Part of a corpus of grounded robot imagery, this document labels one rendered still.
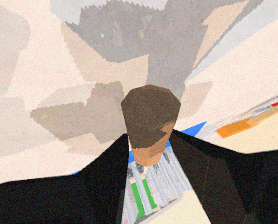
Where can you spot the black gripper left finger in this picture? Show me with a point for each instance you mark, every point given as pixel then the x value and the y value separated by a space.
pixel 95 193

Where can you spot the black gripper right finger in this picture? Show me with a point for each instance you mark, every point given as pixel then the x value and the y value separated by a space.
pixel 228 184

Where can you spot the blue flat strip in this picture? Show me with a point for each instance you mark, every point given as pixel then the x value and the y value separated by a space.
pixel 190 131

